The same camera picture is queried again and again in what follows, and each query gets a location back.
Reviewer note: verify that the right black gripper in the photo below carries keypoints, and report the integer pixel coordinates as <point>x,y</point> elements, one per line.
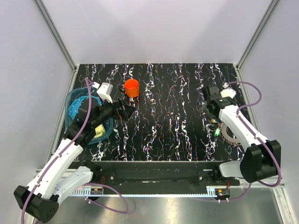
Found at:
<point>205,105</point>

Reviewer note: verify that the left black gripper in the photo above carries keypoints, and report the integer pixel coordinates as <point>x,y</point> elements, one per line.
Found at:
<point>120,114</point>

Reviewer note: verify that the green capped key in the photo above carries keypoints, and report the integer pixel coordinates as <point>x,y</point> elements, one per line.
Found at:
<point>217,131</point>

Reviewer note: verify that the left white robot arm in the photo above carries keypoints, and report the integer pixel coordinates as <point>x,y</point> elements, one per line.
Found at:
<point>41,197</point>

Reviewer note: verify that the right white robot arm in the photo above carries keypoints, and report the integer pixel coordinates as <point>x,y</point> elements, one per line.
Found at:
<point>262,157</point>

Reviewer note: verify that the orange plastic cup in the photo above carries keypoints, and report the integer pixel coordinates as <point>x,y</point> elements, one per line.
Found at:
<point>131,88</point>

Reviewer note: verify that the clear blue plastic bin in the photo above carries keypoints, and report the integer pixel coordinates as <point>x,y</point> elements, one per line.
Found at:
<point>75,94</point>

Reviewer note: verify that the blue dotted plate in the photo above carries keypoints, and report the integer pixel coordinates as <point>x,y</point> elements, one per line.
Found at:
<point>73,108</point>

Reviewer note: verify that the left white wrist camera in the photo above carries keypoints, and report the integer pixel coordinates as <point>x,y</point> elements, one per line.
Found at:
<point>104,90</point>

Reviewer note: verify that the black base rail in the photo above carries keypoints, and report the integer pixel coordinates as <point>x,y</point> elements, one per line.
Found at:
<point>194,172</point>

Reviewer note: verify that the right aluminium frame post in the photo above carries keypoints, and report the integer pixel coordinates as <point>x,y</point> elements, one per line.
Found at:
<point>262,24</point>

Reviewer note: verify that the aluminium frame post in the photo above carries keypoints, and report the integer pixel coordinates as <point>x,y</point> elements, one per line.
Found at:
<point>262,24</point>
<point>54,32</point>

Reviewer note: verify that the left aluminium frame post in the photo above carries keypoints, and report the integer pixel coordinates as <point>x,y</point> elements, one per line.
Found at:
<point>54,32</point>

